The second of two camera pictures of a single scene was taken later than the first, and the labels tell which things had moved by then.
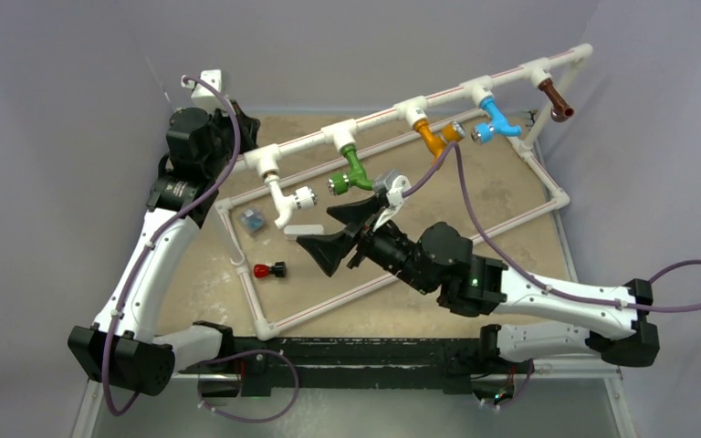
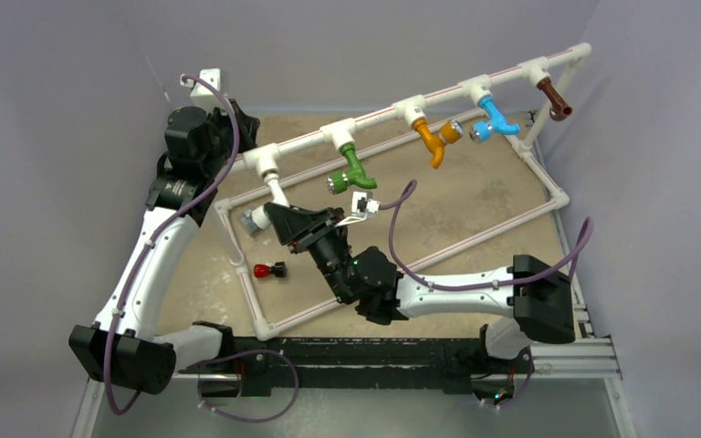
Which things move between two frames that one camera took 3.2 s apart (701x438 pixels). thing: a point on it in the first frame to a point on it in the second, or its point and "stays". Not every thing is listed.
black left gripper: x=248 y=130 stays
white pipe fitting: x=302 y=197 to x=258 y=217
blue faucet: x=484 y=133 stays
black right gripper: x=332 y=248 to x=289 y=222
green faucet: x=340 y=183 stays
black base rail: x=266 y=365 stays
